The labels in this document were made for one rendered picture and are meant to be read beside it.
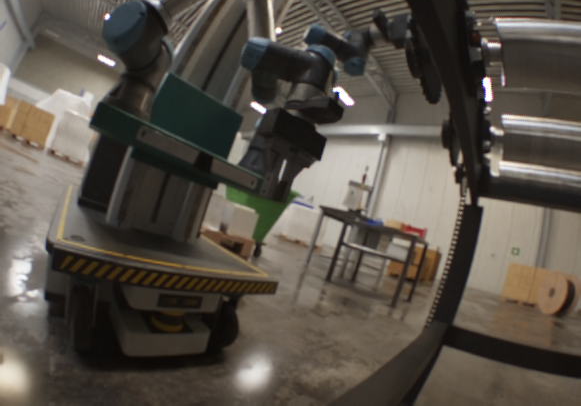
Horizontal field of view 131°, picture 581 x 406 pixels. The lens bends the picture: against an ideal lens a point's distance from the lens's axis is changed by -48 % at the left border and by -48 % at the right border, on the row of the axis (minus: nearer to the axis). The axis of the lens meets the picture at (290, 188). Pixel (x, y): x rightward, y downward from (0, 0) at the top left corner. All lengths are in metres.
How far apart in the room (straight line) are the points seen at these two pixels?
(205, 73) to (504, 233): 10.30
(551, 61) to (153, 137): 0.79
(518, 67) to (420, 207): 10.62
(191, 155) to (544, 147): 0.88
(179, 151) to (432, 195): 10.63
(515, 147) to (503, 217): 9.96
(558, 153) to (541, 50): 0.31
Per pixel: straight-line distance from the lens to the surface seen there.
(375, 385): 0.38
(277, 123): 0.43
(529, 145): 0.67
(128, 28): 0.60
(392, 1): 9.73
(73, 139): 8.09
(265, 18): 0.75
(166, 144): 0.67
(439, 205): 10.81
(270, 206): 2.83
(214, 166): 0.73
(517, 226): 10.61
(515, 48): 0.43
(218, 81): 1.05
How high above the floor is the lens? 0.52
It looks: 7 degrees up
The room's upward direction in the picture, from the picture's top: 18 degrees clockwise
